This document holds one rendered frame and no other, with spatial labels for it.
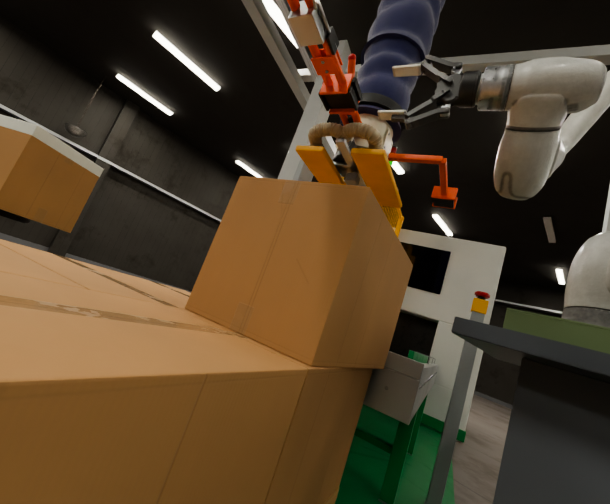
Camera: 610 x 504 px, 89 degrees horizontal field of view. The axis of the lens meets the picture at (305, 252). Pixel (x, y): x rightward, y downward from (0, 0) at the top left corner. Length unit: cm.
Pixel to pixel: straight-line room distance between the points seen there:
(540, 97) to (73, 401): 85
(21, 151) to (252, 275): 135
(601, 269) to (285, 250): 75
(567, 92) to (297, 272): 63
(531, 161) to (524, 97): 13
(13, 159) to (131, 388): 164
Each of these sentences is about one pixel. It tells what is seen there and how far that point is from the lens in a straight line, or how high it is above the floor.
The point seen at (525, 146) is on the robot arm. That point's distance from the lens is 84.
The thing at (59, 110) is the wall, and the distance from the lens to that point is 897.
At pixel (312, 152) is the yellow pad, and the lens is 100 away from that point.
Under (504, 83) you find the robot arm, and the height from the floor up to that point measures 121.
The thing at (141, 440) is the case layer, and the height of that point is 49.
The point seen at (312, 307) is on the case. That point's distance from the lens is 65.
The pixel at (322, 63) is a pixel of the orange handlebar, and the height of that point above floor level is 122.
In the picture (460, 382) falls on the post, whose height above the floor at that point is 57.
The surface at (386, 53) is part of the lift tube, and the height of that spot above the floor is 153.
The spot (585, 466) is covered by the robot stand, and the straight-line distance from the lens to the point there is 92.
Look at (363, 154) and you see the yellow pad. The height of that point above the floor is 111.
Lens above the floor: 64
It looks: 11 degrees up
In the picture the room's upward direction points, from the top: 20 degrees clockwise
